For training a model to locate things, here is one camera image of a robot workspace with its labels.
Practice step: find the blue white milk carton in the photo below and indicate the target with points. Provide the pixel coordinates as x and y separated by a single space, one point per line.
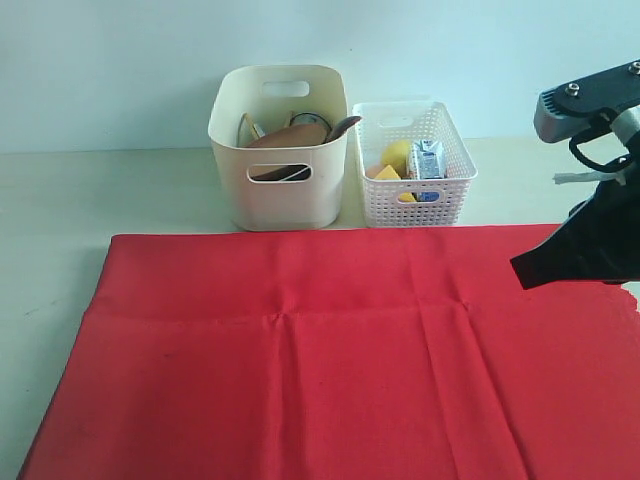
426 160

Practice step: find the brown wooden plate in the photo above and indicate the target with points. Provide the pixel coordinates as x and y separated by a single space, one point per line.
291 137

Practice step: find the white ceramic bowl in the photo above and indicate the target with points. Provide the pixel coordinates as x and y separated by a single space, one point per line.
294 173

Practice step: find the yellow lemon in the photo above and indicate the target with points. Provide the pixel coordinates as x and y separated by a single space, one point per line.
396 154

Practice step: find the red tablecloth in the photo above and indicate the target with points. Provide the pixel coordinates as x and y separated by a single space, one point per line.
343 354

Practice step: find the brown egg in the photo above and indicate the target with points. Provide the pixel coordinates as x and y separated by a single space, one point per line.
373 171

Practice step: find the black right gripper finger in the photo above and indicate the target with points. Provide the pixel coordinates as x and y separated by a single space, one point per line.
556 259

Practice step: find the brown wooden spoon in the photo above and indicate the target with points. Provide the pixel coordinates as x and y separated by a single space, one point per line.
341 127

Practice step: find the yellow cheese wedge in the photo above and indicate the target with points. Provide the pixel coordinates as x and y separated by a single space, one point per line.
387 173

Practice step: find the stainless steel cup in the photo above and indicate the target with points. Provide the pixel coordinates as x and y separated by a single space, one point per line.
307 118

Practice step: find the white perforated plastic basket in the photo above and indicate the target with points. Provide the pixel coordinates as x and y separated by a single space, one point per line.
409 202

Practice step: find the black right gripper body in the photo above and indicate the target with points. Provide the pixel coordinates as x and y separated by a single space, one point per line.
604 232

